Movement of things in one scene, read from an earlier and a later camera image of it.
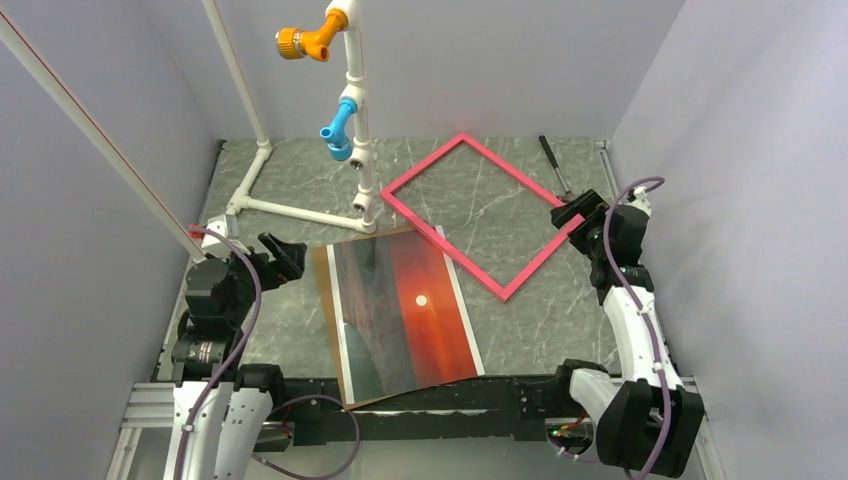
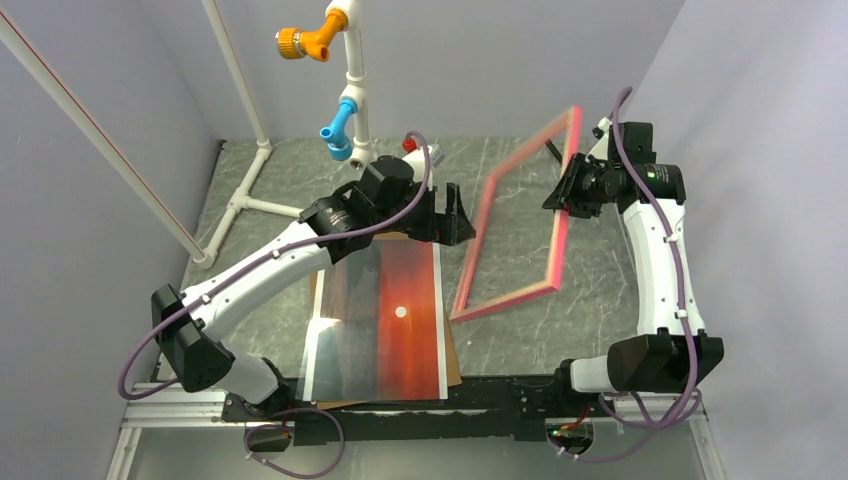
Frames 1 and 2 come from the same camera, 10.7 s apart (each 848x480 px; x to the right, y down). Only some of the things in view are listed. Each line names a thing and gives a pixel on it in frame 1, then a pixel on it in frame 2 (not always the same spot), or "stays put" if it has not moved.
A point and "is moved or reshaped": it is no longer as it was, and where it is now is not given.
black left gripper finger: x=274 y=247 -> x=450 y=198
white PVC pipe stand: x=347 y=12 stays put
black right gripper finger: x=564 y=214 -> x=558 y=199
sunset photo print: x=401 y=320 is moved or reshaped
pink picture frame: x=517 y=180 -> x=574 y=117
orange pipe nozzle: x=294 y=43 stays put
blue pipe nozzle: x=340 y=148 stays put
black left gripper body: x=268 y=273 -> x=428 y=226
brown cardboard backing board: x=333 y=320 -> x=452 y=365
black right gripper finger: x=594 y=198 -> x=571 y=171
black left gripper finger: x=290 y=258 -> x=464 y=228
